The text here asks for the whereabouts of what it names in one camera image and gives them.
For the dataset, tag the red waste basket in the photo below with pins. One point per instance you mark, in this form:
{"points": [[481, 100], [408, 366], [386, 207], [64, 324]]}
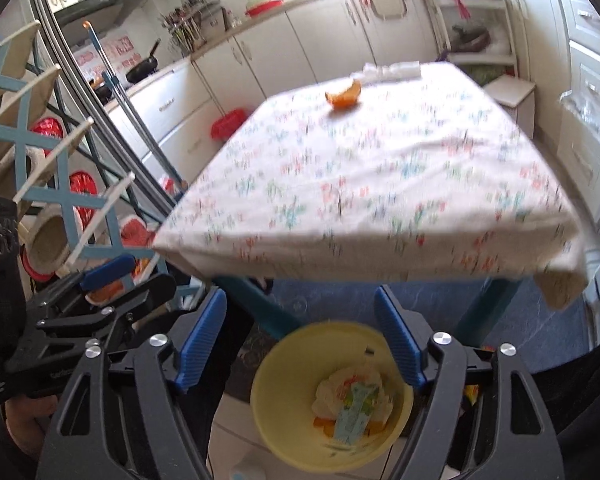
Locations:
{"points": [[227, 125]]}

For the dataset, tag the red white packet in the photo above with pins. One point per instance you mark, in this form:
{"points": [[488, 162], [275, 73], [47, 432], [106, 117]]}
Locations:
{"points": [[172, 186]]}

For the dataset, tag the white cutting board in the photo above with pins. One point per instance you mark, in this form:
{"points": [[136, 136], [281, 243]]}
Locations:
{"points": [[387, 5]]}

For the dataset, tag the black wok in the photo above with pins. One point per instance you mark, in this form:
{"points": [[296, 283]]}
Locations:
{"points": [[104, 91], [142, 67]]}

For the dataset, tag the white side cabinets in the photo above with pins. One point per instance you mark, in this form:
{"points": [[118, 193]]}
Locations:
{"points": [[580, 50]]}

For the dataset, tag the white kitchen cabinets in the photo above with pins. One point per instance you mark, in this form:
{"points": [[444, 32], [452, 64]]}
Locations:
{"points": [[305, 45]]}

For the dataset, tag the red paper wall decoration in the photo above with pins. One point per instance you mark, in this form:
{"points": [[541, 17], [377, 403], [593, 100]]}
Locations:
{"points": [[107, 55]]}

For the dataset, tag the blue milk carton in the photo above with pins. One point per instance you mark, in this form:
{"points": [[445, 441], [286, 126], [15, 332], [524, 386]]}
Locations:
{"points": [[355, 410]]}

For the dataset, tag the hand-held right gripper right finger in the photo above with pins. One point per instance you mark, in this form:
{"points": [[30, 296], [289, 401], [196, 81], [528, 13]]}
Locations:
{"points": [[397, 340]]}

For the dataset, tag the white storage rack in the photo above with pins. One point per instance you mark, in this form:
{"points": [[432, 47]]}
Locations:
{"points": [[505, 25]]}

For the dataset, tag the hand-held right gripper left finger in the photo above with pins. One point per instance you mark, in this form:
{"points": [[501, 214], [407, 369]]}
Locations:
{"points": [[202, 340]]}

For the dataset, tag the person's left hand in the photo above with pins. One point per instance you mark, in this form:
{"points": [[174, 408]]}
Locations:
{"points": [[25, 422]]}

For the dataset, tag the red slipper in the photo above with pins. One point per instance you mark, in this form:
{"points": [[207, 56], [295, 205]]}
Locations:
{"points": [[47, 132], [84, 182], [136, 230]]}

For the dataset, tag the floral tablecloth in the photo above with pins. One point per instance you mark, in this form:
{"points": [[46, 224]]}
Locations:
{"points": [[380, 160]]}

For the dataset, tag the utensil rack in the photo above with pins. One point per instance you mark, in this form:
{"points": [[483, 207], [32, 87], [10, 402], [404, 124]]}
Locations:
{"points": [[195, 25]]}

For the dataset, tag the beige slipper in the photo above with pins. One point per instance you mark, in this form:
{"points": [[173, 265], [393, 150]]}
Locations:
{"points": [[47, 242]]}

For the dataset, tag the white stool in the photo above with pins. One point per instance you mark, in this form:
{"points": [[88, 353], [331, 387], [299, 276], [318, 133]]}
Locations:
{"points": [[510, 92]]}

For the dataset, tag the clear plastic bag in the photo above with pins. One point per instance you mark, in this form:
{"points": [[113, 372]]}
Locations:
{"points": [[592, 107]]}

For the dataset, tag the range hood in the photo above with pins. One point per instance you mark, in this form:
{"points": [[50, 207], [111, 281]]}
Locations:
{"points": [[100, 2]]}

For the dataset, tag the dark cooking pot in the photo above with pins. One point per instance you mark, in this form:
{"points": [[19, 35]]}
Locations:
{"points": [[472, 37]]}

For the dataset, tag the white tissue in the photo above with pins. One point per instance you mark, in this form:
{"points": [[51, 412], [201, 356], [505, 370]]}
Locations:
{"points": [[392, 70]]}

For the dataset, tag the teal table frame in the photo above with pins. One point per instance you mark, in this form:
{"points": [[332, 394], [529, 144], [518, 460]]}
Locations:
{"points": [[275, 315]]}

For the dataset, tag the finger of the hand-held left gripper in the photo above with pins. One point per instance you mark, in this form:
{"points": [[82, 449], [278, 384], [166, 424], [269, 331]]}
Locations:
{"points": [[145, 292], [107, 270]]}

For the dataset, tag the metal mop pole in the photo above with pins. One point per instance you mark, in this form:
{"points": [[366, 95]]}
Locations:
{"points": [[130, 110]]}

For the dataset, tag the red basin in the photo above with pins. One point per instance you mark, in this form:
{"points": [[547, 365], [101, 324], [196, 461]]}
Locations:
{"points": [[265, 5]]}

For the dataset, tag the yellow waste bin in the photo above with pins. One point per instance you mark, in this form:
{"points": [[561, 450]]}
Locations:
{"points": [[285, 360]]}

